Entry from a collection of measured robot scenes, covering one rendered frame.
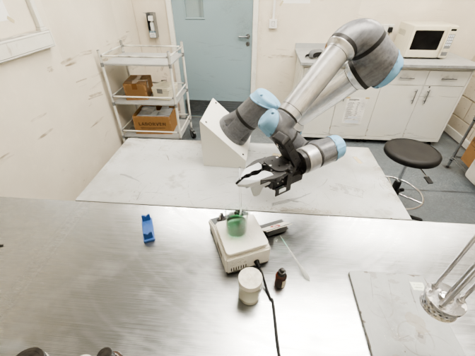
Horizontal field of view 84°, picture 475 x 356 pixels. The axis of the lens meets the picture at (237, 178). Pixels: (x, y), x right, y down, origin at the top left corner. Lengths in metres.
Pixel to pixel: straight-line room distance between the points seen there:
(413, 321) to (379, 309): 0.07
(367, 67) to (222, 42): 2.63
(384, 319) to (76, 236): 0.89
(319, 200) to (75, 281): 0.81
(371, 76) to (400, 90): 2.30
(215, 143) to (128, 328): 0.69
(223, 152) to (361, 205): 0.57
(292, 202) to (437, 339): 0.52
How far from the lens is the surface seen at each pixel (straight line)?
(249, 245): 0.72
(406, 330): 0.80
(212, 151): 1.11
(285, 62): 3.51
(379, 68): 1.00
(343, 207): 1.02
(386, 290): 0.83
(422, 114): 3.52
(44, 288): 0.91
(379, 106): 3.29
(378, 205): 1.08
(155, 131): 2.88
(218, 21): 3.45
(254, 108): 1.07
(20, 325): 0.88
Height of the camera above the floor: 1.55
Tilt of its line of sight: 37 degrees down
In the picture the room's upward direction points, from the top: straight up
